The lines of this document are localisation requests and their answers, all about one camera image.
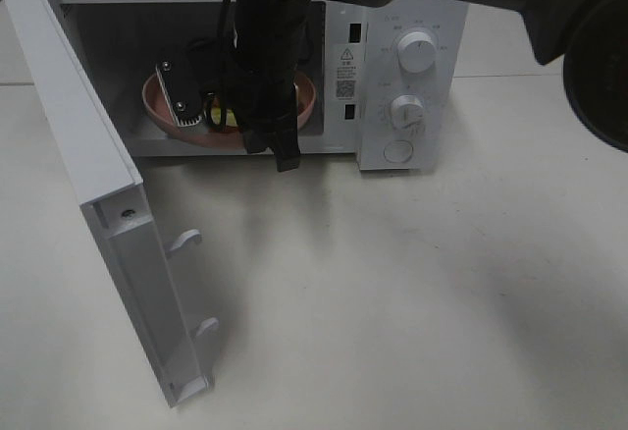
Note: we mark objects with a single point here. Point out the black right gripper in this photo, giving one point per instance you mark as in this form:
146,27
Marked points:
258,45

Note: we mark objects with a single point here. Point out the toast sandwich with lettuce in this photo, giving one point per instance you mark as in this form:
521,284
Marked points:
218,120

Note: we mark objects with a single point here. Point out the pink plate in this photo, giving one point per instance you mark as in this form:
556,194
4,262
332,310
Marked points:
200,134

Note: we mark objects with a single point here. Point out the round door release button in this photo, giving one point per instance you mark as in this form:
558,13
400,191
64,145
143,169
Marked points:
398,151

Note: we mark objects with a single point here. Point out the white microwave door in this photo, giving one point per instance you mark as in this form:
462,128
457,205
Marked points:
112,201

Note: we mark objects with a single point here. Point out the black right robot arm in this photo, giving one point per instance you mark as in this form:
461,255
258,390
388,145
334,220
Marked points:
590,36

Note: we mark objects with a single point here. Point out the white warning label sticker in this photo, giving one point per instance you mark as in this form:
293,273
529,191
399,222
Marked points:
346,69

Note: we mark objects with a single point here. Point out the white microwave oven body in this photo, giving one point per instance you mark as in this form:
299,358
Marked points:
118,42

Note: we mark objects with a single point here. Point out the lower white timer knob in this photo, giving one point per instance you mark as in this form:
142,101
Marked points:
406,112

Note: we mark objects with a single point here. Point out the upper white power knob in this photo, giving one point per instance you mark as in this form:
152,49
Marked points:
416,51

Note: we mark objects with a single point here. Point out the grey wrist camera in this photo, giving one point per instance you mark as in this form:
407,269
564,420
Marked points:
187,74

